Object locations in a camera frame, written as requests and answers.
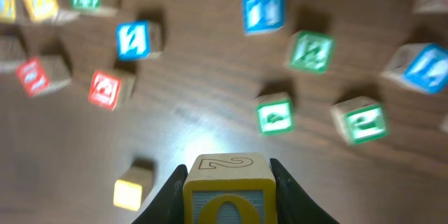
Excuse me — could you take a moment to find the green R block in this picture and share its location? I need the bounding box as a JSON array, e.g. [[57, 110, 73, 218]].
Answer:
[[286, 30, 335, 75]]

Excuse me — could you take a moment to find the yellow C block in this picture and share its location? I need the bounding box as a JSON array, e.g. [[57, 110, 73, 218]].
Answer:
[[113, 166, 154, 211]]

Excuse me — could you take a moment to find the blue L block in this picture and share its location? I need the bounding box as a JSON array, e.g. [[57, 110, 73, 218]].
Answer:
[[380, 43, 447, 95]]

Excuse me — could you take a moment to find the red E block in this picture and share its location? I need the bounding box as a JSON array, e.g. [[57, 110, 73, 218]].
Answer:
[[88, 69, 136, 111]]

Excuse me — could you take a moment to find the green B block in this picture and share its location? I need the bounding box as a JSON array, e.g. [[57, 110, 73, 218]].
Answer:
[[1, 36, 27, 74]]

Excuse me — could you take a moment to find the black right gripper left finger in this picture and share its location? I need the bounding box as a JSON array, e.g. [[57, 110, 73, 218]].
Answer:
[[132, 164, 188, 224]]

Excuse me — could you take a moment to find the red U block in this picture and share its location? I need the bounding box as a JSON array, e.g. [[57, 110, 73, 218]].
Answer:
[[15, 55, 71, 97]]

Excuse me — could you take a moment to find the blue T block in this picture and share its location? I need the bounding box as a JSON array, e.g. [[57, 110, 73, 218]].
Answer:
[[241, 0, 286, 36]]

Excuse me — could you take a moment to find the green J block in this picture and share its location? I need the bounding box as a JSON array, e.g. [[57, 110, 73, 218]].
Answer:
[[330, 96, 389, 145]]

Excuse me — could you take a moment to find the blue 2 block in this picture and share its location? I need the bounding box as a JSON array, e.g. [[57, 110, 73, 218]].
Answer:
[[115, 20, 164, 61]]

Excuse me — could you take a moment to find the yellow o block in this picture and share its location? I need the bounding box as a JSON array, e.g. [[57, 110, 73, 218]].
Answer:
[[183, 153, 278, 224], [1, 0, 16, 23]]

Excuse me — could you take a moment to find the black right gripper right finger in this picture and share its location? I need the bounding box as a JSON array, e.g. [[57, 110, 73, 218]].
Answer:
[[269, 158, 339, 224]]

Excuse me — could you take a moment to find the green 4 block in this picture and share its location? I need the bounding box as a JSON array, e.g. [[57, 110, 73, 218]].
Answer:
[[255, 92, 295, 136]]

